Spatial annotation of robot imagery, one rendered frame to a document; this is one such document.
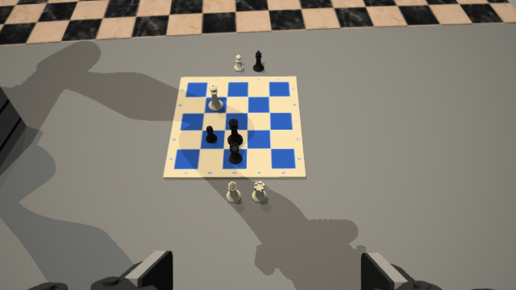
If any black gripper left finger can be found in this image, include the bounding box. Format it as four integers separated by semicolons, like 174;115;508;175
28;251;173;290

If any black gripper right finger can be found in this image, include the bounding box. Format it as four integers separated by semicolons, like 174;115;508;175
361;253;442;290

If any blue and cream chessboard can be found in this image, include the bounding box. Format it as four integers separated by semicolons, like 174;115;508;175
164;77;306;179

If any white rook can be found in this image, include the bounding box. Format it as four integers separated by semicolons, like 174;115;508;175
252;181;267;203

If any white pawn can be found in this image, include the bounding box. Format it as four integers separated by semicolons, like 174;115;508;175
235;55;244;72

